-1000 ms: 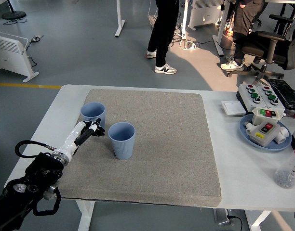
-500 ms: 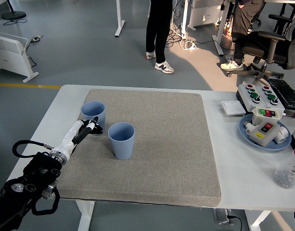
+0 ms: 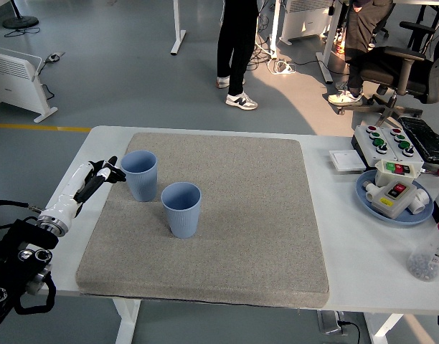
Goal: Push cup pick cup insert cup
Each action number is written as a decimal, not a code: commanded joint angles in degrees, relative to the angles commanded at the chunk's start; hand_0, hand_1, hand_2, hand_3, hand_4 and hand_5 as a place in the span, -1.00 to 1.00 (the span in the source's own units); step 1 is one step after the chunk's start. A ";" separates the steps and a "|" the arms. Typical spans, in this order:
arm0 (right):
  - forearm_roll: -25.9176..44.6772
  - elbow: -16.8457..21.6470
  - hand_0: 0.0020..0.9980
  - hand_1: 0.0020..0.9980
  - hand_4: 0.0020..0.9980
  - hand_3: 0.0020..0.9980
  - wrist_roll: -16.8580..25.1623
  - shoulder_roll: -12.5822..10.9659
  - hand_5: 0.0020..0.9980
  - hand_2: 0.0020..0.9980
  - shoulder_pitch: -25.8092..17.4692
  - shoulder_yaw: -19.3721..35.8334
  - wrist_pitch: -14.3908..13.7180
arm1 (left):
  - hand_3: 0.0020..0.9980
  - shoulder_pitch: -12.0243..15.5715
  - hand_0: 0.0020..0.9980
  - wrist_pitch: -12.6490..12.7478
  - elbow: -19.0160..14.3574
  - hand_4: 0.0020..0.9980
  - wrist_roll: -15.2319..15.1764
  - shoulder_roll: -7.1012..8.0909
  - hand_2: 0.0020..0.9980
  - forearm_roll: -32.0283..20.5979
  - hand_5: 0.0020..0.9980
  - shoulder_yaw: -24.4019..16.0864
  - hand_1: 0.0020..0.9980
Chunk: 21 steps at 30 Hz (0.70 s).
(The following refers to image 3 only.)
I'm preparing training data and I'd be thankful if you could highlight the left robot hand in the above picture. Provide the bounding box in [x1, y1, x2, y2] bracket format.
[43, 156, 128, 221]

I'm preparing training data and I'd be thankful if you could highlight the blue ribbed cup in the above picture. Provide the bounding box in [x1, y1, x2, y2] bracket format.
[160, 181, 202, 239]
[120, 149, 159, 203]

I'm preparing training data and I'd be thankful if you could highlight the white push-button control box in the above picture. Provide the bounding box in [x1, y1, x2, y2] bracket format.
[379, 126, 426, 166]
[351, 125, 399, 168]

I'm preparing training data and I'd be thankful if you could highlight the white panel heater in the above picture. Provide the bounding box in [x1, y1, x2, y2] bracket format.
[0, 44, 59, 124]
[278, 0, 335, 46]

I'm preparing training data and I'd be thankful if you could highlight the white table leg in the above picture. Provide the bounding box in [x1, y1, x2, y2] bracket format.
[111, 297, 142, 344]

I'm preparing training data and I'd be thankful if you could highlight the grey-brown mat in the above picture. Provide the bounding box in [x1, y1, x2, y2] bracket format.
[75, 131, 331, 309]

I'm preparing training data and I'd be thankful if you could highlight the black fan stand base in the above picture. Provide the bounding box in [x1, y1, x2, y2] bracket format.
[2, 0, 40, 30]

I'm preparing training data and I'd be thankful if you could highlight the white desk leg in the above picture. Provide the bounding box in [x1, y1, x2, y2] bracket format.
[316, 0, 344, 85]
[170, 0, 187, 56]

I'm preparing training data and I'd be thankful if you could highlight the standing person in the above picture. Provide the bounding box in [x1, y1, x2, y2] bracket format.
[215, 0, 260, 111]

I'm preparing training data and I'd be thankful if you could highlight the grey under-table power box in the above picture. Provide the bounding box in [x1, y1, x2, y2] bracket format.
[316, 310, 349, 336]

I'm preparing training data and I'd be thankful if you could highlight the blue plate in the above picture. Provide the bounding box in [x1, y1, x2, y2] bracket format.
[354, 168, 435, 226]

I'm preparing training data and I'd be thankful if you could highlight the white pipe fitting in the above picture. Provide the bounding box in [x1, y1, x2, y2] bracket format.
[409, 188, 432, 216]
[362, 181, 380, 201]

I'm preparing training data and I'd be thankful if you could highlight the seated person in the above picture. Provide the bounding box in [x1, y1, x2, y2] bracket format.
[327, 0, 395, 108]

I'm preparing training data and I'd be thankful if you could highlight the black wrapped bundle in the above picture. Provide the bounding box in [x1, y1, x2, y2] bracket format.
[398, 116, 439, 166]

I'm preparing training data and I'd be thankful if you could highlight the clear red-capped bottle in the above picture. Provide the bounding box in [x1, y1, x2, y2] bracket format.
[405, 214, 439, 282]

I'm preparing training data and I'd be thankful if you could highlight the black office chair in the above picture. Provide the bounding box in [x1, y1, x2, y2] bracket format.
[336, 20, 439, 126]

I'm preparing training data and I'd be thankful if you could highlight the white floor cable bundle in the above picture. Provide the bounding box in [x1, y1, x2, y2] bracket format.
[268, 59, 298, 76]

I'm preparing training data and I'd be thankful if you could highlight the white wall switch plate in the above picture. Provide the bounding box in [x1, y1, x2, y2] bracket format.
[329, 149, 367, 173]

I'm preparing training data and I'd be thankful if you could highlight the white green-red switch box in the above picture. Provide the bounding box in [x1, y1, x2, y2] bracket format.
[374, 159, 425, 187]

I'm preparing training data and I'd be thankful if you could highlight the grey red-black switch box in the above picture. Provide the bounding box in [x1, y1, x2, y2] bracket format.
[370, 178, 418, 220]

